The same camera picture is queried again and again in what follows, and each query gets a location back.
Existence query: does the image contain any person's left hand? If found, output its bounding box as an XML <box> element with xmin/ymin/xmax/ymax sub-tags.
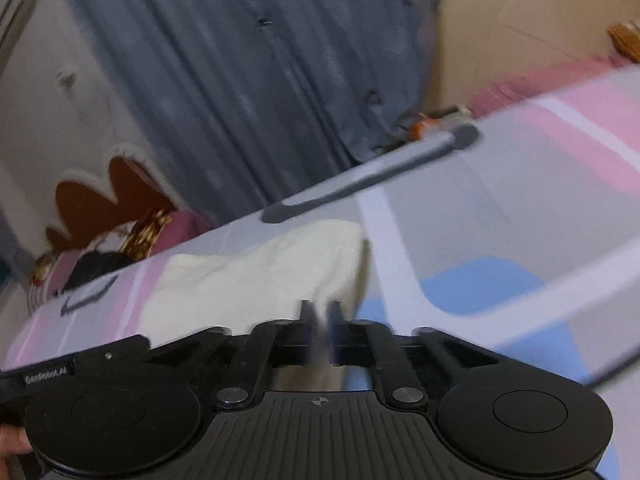
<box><xmin>0</xmin><ymin>425</ymin><xmax>32</xmax><ymax>480</ymax></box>

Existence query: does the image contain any cream knitted garment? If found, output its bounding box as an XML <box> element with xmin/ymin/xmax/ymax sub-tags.
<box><xmin>136</xmin><ymin>218</ymin><xmax>369</xmax><ymax>394</ymax></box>

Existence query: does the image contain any white air conditioner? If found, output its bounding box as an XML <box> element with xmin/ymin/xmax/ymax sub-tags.
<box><xmin>0</xmin><ymin>0</ymin><xmax>38</xmax><ymax>74</ymax></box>

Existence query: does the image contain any red flower wall decoration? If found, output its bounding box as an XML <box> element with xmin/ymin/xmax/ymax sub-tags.
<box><xmin>46</xmin><ymin>156</ymin><xmax>177</xmax><ymax>252</ymax></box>

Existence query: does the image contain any pink floral pillow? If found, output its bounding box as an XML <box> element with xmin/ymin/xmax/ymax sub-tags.
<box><xmin>27</xmin><ymin>209</ymin><xmax>210</xmax><ymax>314</ymax></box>

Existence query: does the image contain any patterned pastel bed sheet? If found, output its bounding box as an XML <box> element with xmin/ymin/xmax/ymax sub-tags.
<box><xmin>2</xmin><ymin>68</ymin><xmax>639</xmax><ymax>479</ymax></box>

